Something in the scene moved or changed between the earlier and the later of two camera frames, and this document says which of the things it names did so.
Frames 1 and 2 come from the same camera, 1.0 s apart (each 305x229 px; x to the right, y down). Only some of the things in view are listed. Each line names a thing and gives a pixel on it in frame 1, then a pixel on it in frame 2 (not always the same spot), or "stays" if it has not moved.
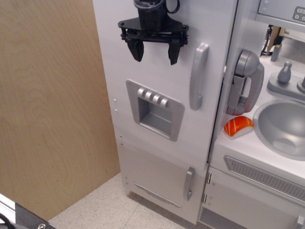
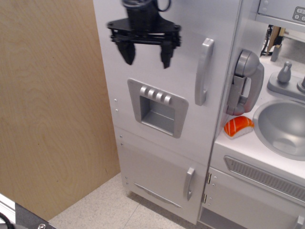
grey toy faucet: (283, 81) stays
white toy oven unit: (248, 187) stays
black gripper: (154, 26) → (143, 25)
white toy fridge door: (177, 107) stays
